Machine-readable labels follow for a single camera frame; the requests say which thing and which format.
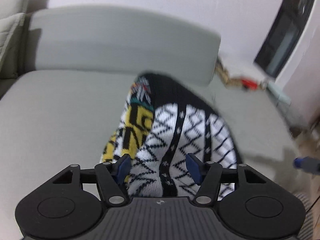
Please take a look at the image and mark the black white patterned knit sweater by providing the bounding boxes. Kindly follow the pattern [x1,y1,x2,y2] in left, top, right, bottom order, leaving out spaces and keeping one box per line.
[101,73,242,198]

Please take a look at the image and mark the red and tan item pile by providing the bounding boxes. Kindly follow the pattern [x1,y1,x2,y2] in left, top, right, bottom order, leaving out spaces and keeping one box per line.
[215,56,271,91]

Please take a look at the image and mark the grey striped rug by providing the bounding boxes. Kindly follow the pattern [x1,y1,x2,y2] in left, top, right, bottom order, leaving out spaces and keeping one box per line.
[293,192,319,240]

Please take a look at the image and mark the grey sofa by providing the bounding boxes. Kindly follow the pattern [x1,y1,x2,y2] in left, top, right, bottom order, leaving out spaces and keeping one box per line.
[1,0,309,239]

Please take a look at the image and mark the beige sofa cushion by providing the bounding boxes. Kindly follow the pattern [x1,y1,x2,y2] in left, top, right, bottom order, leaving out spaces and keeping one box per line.
[1,0,29,79]

